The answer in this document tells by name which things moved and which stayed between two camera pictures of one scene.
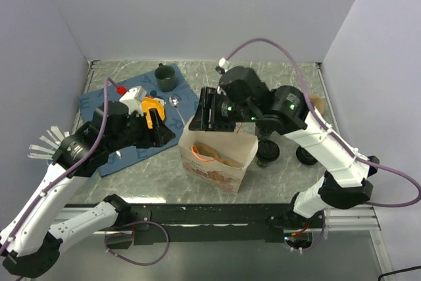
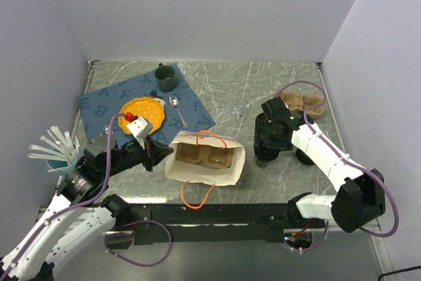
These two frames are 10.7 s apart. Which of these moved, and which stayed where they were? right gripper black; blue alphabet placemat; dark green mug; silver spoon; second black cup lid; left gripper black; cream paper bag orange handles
Moved: right gripper black; cream paper bag orange handles; left gripper black
Stayed: second black cup lid; blue alphabet placemat; silver spoon; dark green mug
